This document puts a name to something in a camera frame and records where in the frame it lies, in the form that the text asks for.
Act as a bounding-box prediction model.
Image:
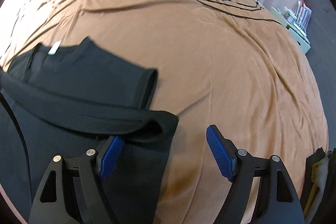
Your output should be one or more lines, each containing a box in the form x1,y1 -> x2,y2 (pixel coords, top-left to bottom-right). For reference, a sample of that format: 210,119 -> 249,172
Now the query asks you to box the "black knit garment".
1,38 -> 179,223

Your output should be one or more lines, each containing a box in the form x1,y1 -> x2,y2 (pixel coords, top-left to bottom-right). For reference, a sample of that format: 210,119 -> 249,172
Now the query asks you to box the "brown bed blanket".
1,0 -> 328,223

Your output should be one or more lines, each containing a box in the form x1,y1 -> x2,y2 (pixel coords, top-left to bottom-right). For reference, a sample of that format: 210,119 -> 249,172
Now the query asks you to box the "white bedside nightstand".
269,6 -> 311,54

